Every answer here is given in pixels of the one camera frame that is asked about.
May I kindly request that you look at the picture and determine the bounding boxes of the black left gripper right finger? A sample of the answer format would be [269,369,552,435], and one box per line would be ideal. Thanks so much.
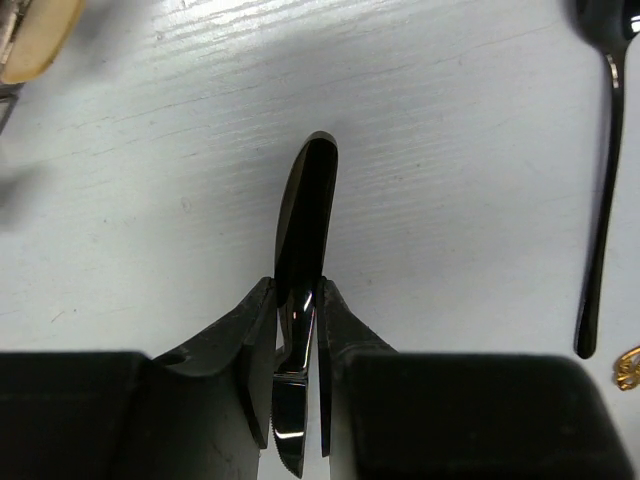
[317,279,634,479]

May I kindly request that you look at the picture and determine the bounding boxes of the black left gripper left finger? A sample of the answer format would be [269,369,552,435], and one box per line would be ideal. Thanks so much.
[1,278,276,479]

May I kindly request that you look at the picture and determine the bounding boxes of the ornate gold fork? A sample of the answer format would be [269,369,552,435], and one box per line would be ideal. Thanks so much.
[614,346,640,391]

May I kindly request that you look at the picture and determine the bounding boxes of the black spoon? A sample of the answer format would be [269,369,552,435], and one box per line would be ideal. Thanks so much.
[574,1,639,359]

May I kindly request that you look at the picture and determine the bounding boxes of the black table knife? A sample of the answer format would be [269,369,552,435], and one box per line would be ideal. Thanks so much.
[271,131,338,478]

